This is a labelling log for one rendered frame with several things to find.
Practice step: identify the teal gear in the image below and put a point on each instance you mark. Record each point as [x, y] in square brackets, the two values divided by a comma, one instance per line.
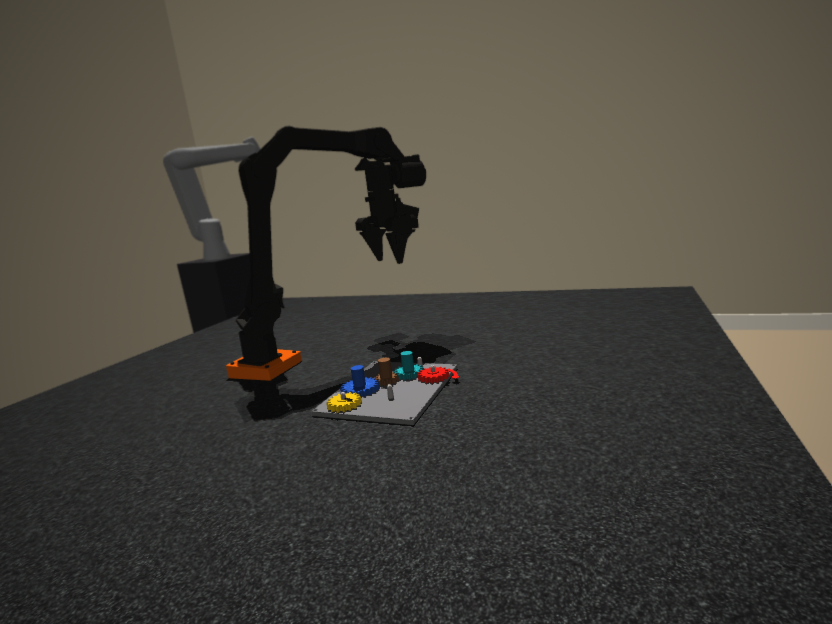
[408, 369]

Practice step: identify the dark blue gear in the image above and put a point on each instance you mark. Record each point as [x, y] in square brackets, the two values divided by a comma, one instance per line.
[360, 384]

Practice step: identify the red gear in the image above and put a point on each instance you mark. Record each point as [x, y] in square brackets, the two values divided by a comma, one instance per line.
[439, 375]

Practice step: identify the dark brown gear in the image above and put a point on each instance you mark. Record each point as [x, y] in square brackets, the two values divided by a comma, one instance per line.
[386, 376]

